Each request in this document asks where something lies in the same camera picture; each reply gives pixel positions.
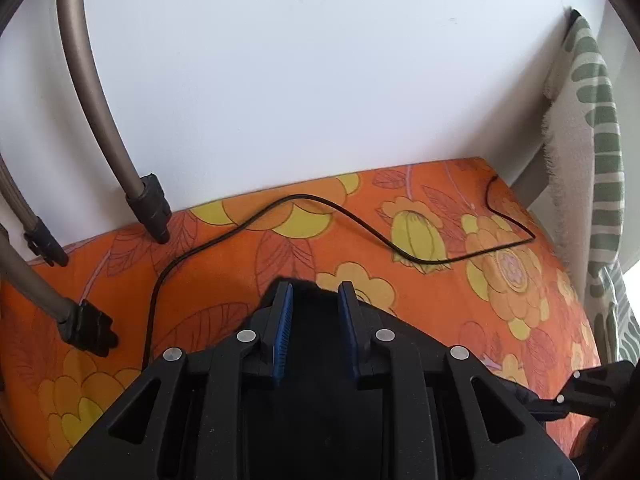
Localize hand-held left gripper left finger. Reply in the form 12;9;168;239
52;281;294;480

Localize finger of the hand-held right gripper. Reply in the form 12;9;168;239
525;360;637;422

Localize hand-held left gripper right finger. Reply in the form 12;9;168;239
337;281;581;480

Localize black pants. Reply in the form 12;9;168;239
239;277;402;480

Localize orange floral bedsheet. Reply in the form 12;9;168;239
0;156;610;477

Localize green striped white towel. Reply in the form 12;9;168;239
539;7;640;367

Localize grey tripod stand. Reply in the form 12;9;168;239
0;0;174;359

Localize black cable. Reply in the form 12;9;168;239
141;174;539;372

